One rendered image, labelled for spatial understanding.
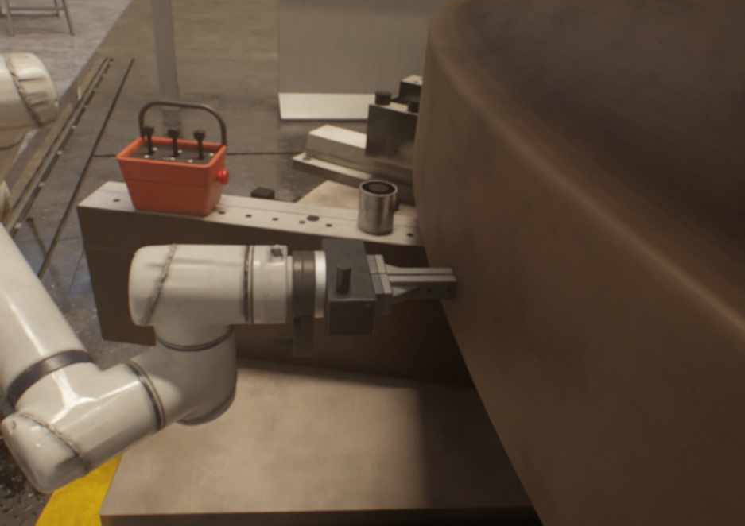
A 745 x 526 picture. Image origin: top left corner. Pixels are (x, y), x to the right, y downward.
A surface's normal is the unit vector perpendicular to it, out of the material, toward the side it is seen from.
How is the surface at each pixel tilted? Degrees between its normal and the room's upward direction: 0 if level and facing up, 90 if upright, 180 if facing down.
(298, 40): 90
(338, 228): 0
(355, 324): 90
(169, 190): 97
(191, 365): 88
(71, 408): 20
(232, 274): 42
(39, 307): 34
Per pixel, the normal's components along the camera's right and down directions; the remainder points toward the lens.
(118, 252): -0.10, 0.49
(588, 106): -0.55, -0.68
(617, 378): -0.97, 0.04
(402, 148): -0.47, 0.40
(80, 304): 0.08, -0.86
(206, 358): 0.50, 0.45
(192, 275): 0.15, -0.34
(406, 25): 0.26, 0.50
